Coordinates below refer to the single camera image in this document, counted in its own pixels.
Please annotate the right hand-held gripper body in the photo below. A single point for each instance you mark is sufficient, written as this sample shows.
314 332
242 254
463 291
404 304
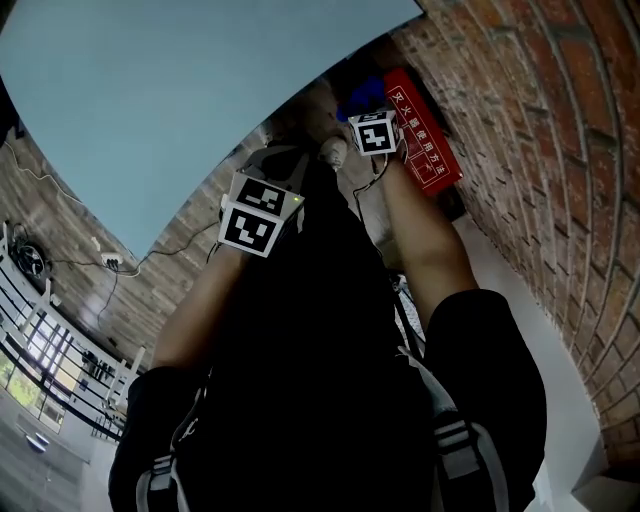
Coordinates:
375 135

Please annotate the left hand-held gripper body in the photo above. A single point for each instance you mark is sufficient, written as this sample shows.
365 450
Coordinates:
250 230

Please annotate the red fire extinguisher box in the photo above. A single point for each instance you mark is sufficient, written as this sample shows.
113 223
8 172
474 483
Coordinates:
425 130

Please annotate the person's left forearm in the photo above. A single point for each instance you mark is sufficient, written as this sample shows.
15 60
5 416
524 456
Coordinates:
205 310

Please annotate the person's right forearm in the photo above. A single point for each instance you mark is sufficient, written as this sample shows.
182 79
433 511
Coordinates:
430 250

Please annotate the person's white shoe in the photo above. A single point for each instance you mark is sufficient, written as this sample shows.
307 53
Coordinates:
334 150

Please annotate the person's black clothing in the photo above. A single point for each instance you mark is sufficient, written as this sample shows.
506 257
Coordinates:
310 350

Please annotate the white power strip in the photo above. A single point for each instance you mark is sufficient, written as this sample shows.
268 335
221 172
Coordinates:
112 260

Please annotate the black floor fan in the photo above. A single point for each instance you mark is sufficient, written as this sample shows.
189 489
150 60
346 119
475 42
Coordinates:
29 257

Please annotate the white and black railing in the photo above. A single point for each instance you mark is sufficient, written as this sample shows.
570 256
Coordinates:
60 350

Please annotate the glass window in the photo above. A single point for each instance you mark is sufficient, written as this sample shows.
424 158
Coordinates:
30 380

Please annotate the round white lamp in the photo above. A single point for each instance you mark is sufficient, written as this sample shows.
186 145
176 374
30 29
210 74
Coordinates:
36 441

